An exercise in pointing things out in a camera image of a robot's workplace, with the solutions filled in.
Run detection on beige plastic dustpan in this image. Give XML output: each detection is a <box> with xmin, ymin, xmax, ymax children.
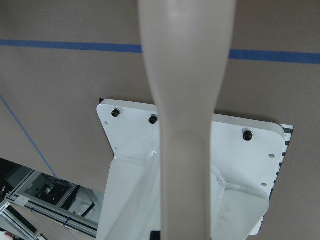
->
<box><xmin>138</xmin><ymin>0</ymin><xmax>236</xmax><ymax>240</ymax></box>

